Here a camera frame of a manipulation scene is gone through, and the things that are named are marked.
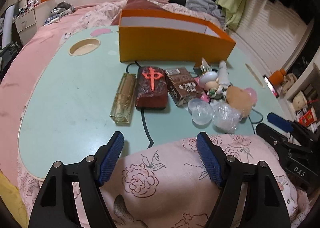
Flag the pink floral quilt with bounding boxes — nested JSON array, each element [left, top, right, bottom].
[[15, 0, 313, 228]]

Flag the smartphone with lit screen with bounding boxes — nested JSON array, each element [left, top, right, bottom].
[[263, 75, 279, 98]]

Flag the maroon blanket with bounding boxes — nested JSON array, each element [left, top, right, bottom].
[[111, 0, 170, 27]]

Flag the dark red mahjong tile block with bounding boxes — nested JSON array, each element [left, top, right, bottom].
[[135, 66, 168, 110]]

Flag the silver cone keychain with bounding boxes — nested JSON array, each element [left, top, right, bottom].
[[194, 58, 212, 75]]

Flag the clear round plastic capsule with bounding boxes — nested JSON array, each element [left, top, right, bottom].
[[188, 98, 214, 126]]

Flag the chibi doll figurine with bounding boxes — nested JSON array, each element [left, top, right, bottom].
[[199, 71, 227, 99]]

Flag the pink heart jelly toy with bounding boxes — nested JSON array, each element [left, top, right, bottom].
[[244, 88, 258, 106]]

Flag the crumpled clear plastic wrap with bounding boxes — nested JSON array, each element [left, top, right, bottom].
[[213, 103, 242, 133]]

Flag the light green lap table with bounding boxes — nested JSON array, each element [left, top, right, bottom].
[[18, 26, 219, 179]]

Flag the grey clothes pile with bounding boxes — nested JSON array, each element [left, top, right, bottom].
[[185, 0, 225, 24]]

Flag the black cable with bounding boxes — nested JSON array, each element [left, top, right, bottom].
[[125, 60, 155, 149]]

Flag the white drawer cabinet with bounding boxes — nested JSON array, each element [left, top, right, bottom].
[[14, 10, 37, 46]]

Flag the brown cigarette pack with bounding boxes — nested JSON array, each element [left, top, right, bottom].
[[165, 67, 203, 106]]

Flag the tan plush toy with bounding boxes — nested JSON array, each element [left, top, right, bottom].
[[225, 86, 253, 118]]

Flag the orange cardboard box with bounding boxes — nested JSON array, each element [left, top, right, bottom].
[[119, 10, 235, 63]]

